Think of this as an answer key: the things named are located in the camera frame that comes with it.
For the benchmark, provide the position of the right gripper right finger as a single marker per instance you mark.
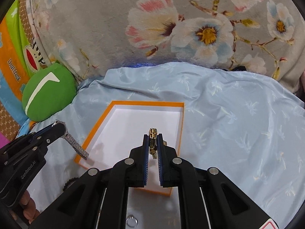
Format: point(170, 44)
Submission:
point(173, 170)

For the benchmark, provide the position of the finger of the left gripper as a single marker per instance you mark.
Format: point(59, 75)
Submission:
point(51, 133)

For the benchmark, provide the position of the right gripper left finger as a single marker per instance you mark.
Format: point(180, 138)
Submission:
point(133, 171)

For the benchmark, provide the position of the gold wristwatch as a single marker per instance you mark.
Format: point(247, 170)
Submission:
point(153, 147)

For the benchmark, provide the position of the orange jewelry box tray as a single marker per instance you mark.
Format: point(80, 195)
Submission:
point(122, 126)

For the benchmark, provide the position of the left hand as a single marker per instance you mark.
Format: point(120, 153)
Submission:
point(29, 211)

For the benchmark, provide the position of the green round plush pillow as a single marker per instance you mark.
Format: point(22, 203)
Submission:
point(48, 91)

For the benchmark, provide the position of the colourful cartoon bedsheet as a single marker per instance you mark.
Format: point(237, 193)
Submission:
point(22, 55)

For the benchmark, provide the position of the light blue palm-print cloth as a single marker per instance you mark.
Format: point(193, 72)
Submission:
point(247, 125)

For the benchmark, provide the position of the grey floral blanket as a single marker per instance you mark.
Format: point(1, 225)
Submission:
point(90, 37)

